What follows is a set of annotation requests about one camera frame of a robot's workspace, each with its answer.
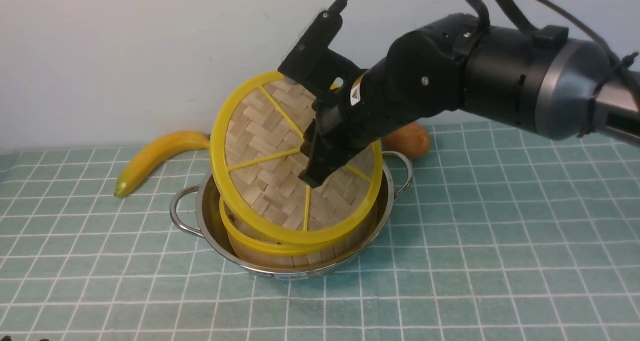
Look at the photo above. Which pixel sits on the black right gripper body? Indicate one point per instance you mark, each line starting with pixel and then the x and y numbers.
pixel 354 107

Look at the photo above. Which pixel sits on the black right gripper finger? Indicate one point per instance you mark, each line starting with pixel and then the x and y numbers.
pixel 325 156

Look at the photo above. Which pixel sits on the yellow rimmed woven steamer lid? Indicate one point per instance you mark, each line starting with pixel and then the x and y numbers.
pixel 256 159

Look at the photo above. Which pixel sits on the yellow rimmed bamboo steamer basket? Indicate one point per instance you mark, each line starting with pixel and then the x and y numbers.
pixel 253 247

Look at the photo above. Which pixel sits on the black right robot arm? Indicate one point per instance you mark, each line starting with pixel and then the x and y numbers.
pixel 549 85

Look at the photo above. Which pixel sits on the brown potato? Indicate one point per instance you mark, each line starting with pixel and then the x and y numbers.
pixel 412 140

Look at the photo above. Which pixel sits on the yellow banana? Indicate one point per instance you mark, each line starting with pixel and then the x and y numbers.
pixel 150 157

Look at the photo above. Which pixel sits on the green checkered tablecloth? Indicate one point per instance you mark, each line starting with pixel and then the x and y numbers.
pixel 502 236

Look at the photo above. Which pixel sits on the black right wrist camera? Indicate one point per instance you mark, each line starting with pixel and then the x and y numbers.
pixel 312 64

